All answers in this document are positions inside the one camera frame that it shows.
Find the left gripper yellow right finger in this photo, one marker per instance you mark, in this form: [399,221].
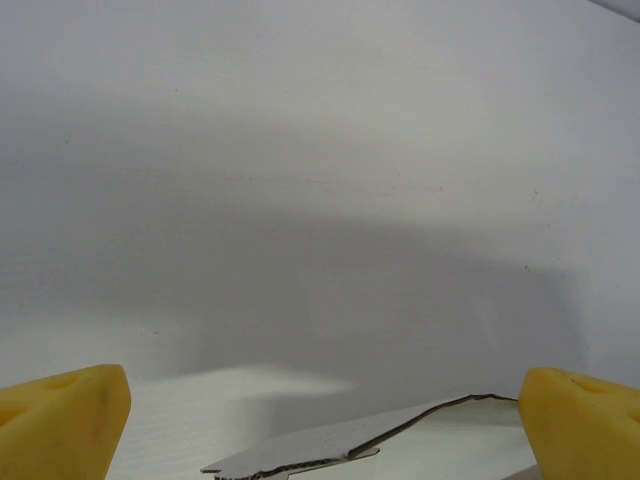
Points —
[585,430]

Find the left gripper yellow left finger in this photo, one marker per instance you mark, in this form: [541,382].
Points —
[60,425]

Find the white paper box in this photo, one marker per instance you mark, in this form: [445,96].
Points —
[450,440]

